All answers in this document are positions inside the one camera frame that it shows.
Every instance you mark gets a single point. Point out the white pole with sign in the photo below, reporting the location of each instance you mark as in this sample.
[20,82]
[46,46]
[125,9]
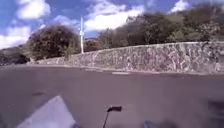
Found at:
[81,40]

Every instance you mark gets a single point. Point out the grey asphalt road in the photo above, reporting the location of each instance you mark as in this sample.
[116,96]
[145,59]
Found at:
[140,95]

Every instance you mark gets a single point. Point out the large round green tree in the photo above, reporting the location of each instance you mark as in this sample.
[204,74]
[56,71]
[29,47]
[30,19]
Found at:
[51,41]

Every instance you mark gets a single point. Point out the dark bush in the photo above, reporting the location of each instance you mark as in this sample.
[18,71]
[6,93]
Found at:
[13,58]

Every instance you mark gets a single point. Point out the grey stone wall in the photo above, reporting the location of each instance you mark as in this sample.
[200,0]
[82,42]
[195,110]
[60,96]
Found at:
[150,57]

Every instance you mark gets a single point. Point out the row of trees above wall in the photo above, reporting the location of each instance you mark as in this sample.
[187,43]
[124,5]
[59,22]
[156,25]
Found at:
[156,30]

